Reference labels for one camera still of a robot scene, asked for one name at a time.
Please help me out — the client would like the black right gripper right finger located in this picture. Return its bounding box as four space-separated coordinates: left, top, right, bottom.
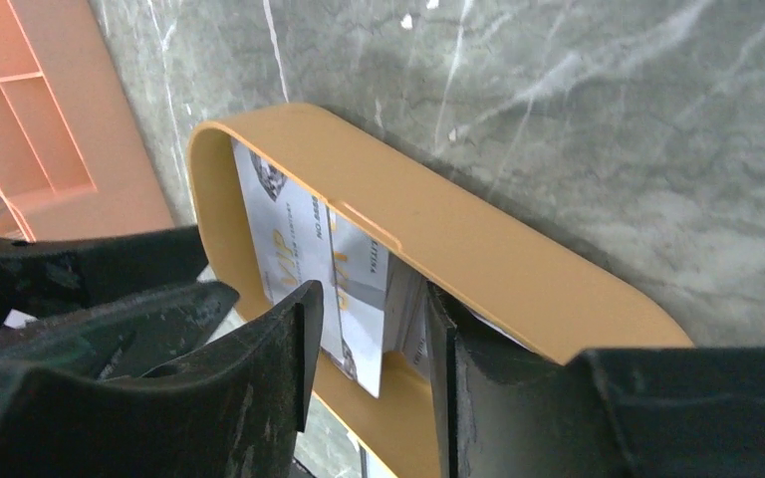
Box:
425 285 765 477

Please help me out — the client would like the peach plastic file organizer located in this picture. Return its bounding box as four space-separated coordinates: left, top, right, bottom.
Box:
0 1 174 241

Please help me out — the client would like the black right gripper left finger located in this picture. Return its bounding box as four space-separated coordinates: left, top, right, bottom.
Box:
0 281 323 477

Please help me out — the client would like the yellow oval tray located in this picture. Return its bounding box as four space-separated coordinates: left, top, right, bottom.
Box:
187 104 694 477

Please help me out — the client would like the white VIP card stack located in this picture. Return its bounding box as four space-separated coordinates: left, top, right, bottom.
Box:
231 136 529 384

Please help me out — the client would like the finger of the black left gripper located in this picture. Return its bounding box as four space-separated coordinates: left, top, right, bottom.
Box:
0 226 208 328
0 281 239 379

